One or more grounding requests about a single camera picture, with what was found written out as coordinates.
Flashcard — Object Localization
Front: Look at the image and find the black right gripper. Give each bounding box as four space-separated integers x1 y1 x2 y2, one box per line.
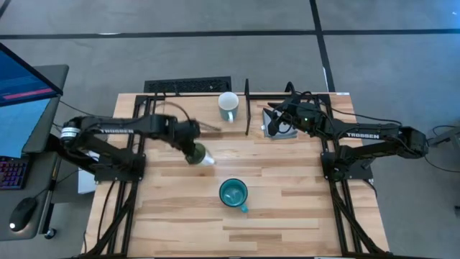
266 99 326 137

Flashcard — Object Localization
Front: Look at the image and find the green mug white handle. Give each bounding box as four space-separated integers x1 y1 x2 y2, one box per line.
184 142 216 168

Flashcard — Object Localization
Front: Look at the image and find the teal mug white handle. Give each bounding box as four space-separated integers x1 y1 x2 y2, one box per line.
217 91 240 123

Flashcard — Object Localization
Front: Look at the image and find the large teal mug teal handle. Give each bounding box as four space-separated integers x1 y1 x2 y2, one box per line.
218 178 249 214

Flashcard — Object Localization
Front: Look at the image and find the grey folded cloth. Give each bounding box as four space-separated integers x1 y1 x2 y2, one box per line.
261 108 299 140

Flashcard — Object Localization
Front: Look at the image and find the white box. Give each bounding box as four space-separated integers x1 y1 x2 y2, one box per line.
77 168 97 195

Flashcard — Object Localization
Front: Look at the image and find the grey computer desk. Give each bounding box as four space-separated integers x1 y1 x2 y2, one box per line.
0 63 70 242

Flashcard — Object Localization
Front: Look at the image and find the black floor stand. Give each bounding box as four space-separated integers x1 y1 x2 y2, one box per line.
427 124 460 148

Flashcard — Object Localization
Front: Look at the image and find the computer monitor blue screen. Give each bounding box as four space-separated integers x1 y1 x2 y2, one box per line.
0 42 65 108

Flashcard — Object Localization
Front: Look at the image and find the backlit black keyboard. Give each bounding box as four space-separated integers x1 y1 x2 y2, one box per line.
0 155 29 191

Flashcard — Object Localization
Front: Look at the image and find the black computer mouse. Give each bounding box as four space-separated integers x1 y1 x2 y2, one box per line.
8 196 38 233

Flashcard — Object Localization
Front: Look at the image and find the black aluminium table frame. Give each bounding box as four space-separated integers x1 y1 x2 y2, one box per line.
80 91 387 259

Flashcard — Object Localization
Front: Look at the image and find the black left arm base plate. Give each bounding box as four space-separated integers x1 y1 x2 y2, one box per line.
93 153 147 183

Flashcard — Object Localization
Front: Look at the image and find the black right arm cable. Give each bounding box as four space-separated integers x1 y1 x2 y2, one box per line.
287 81 403 127

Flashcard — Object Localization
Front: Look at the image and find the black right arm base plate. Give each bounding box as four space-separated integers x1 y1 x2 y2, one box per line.
321 150 374 181

